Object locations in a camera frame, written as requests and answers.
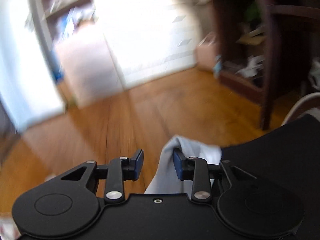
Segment white sweatshirt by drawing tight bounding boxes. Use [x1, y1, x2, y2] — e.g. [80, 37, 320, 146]
[145, 135, 221, 196]

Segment blue spray bottle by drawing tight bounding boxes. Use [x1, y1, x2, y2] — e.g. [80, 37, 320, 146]
[213, 55, 222, 79]

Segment pink handbag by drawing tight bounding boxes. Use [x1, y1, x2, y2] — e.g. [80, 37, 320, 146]
[195, 32, 219, 72]

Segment striped floor rug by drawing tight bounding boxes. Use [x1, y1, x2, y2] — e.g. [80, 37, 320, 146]
[281, 92, 320, 126]

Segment white drawer cabinet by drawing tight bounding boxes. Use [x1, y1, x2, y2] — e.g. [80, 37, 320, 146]
[107, 0, 211, 89]

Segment dark wooden desk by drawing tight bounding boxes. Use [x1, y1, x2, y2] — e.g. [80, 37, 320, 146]
[212, 0, 319, 130]

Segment white bookshelf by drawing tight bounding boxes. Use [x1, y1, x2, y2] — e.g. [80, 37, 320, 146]
[28, 0, 93, 55]

